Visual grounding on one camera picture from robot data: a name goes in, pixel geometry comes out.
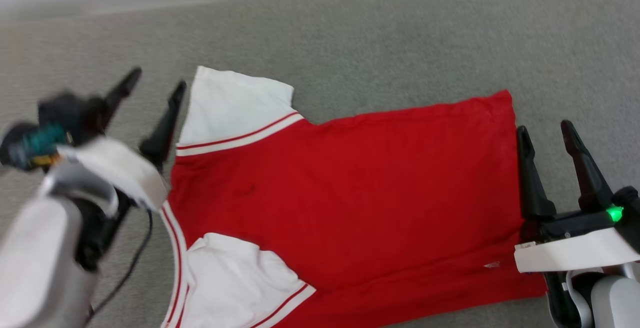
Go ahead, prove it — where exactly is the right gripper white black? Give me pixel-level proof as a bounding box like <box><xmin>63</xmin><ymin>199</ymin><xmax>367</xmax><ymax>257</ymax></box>
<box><xmin>514</xmin><ymin>120</ymin><xmax>640</xmax><ymax>274</ymax></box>

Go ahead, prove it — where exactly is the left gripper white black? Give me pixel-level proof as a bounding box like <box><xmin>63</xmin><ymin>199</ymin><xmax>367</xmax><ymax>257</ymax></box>
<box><xmin>37</xmin><ymin>67</ymin><xmax>187</xmax><ymax>269</ymax></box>

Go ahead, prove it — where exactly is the red and white shirt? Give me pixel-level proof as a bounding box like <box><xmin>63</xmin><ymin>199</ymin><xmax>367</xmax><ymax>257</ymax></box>
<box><xmin>160</xmin><ymin>65</ymin><xmax>548</xmax><ymax>328</ymax></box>

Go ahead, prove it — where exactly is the teal cable connector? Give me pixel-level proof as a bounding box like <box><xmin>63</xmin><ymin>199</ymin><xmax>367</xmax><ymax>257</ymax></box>
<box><xmin>0</xmin><ymin>122</ymin><xmax>71</xmax><ymax>170</ymax></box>

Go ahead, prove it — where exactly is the thin black cable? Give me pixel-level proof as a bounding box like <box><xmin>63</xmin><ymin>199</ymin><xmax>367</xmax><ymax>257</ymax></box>
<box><xmin>85</xmin><ymin>208</ymin><xmax>153</xmax><ymax>324</ymax></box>

